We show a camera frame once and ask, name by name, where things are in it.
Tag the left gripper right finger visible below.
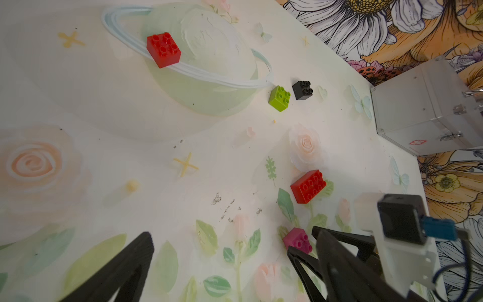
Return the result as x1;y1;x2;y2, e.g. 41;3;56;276
316;231;400;301

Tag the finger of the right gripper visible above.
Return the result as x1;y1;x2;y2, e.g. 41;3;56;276
287;246;327;302
311;226;376;260

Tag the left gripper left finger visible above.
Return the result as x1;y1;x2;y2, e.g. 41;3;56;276
62;232;154;301

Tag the magenta lego brick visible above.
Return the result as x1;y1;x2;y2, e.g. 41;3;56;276
283;228;313;254

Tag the long red lego brick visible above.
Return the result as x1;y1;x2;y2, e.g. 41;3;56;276
291;170;327;205

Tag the small red lego brick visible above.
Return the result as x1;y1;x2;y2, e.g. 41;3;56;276
147;32;182;69

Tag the green lego brick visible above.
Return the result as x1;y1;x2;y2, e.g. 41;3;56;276
269;86;291;112

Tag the black lego brick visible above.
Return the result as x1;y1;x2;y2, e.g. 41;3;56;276
292;81;313;100

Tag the silver metal case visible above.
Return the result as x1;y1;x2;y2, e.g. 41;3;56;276
371;56;482;156

